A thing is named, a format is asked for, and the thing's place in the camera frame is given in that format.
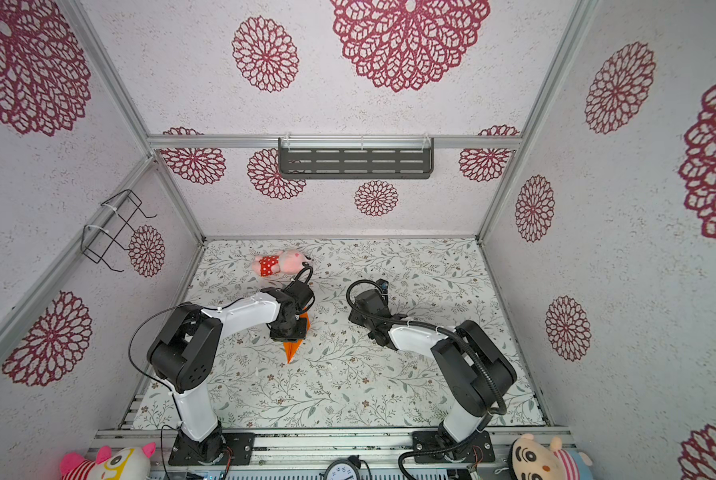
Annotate orange square paper sheet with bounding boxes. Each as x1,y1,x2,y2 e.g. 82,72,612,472
284,313,311,364

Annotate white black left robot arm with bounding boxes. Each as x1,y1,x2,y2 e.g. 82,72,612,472
147,288,315,443

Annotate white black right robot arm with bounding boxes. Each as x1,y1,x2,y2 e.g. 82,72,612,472
348,298,517,443

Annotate pink pig plush toy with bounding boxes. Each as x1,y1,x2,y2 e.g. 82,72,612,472
252,250,311,277

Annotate round gauge clock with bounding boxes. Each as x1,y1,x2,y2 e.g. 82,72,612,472
323,455,362,480

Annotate pink white plush toy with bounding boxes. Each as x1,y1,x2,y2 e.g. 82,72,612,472
60,443,156,480

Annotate boy face plush toy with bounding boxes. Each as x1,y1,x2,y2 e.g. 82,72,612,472
507,434,594,480

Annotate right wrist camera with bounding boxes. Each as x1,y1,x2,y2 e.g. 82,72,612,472
355,289,392,319

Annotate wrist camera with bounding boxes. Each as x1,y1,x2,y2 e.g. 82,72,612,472
355,289,392,319
283,280,315,315

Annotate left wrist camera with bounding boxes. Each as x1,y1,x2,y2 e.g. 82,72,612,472
283,280,315,315

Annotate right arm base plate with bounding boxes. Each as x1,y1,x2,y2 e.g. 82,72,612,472
412,430,496,464

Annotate grey wall shelf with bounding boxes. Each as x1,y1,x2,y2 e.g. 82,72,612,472
278,137,435,180

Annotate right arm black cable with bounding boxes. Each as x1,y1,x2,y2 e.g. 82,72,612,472
345,278,509,480

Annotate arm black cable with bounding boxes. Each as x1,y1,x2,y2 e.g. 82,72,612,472
345,278,509,480
128,298,245,391

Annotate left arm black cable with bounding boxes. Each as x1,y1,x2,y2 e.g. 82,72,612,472
128,298,245,391

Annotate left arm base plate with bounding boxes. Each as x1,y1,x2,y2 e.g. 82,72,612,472
167,431,256,466

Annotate black wire wall rack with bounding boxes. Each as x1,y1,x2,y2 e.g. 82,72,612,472
80,189,157,273

